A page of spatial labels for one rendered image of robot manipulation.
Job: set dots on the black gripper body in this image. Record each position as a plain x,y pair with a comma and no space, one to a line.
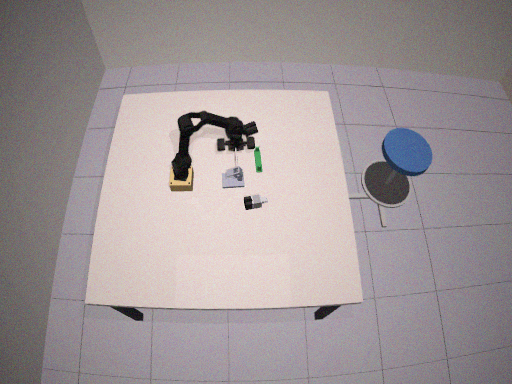
250,144

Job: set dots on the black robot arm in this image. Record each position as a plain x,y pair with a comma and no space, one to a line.
234,129

